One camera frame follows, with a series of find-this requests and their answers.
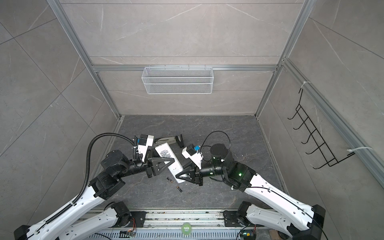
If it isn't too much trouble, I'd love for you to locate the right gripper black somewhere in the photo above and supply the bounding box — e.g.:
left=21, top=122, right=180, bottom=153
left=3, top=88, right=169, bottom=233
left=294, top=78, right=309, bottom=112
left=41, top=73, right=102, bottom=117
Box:
left=176, top=160, right=228, bottom=187

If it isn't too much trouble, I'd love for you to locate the white remote control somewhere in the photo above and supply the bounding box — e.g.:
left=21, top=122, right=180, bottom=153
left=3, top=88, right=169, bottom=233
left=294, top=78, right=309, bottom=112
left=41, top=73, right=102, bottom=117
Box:
left=154, top=142, right=189, bottom=184

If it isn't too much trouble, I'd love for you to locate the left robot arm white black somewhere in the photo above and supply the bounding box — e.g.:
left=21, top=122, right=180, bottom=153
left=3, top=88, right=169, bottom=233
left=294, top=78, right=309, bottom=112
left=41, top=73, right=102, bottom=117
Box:
left=14, top=151, right=175, bottom=240

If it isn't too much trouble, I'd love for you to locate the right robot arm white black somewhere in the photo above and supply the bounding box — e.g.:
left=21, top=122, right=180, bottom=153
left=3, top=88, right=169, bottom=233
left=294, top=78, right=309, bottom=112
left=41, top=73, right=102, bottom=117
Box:
left=176, top=144, right=326, bottom=240

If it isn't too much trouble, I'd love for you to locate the grey black stapler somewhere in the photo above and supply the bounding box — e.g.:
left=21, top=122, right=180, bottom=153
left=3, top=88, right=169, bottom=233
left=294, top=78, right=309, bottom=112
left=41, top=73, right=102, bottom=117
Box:
left=154, top=134, right=185, bottom=148

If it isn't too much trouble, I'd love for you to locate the green round sticker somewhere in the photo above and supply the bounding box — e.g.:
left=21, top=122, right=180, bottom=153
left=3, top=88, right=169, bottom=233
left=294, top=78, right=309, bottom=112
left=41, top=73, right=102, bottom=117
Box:
left=181, top=223, right=192, bottom=236

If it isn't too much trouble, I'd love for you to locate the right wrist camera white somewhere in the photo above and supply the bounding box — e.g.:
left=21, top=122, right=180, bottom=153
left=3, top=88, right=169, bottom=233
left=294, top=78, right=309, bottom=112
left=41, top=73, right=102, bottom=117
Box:
left=182, top=144, right=203, bottom=170

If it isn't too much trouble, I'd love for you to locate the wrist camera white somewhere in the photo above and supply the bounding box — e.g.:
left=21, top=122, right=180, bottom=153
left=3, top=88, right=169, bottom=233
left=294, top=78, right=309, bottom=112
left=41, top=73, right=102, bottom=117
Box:
left=134, top=135, right=154, bottom=162
left=182, top=144, right=203, bottom=170

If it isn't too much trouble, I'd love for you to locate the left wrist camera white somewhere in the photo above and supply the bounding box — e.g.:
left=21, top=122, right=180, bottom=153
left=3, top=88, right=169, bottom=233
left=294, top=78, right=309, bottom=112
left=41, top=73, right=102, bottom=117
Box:
left=134, top=135, right=154, bottom=162

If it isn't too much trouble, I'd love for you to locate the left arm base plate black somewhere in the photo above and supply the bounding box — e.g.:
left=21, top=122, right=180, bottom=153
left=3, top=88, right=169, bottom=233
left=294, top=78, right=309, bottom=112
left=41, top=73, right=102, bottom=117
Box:
left=117, top=211, right=147, bottom=229

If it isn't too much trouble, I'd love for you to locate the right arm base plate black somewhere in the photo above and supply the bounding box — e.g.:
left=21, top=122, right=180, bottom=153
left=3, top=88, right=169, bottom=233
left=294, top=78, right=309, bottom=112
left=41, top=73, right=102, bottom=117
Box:
left=223, top=210, right=245, bottom=227

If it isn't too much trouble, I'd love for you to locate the black corrugated cable conduit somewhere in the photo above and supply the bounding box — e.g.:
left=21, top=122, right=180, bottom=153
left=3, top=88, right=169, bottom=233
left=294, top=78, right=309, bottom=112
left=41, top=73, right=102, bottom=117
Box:
left=44, top=132, right=136, bottom=224

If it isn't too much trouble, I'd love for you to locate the white wire mesh basket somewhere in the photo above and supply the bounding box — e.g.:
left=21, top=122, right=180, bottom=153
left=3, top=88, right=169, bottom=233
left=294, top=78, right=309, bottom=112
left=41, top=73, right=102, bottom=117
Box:
left=142, top=67, right=214, bottom=95

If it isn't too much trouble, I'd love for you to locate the black wire hook rack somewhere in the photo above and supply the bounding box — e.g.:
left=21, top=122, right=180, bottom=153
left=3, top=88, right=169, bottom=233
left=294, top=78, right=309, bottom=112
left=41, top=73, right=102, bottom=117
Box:
left=287, top=89, right=355, bottom=170

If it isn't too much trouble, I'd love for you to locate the white cable tie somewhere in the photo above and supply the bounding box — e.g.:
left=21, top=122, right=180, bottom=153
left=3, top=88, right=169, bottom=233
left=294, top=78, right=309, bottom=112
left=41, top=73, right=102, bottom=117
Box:
left=347, top=146, right=373, bottom=153

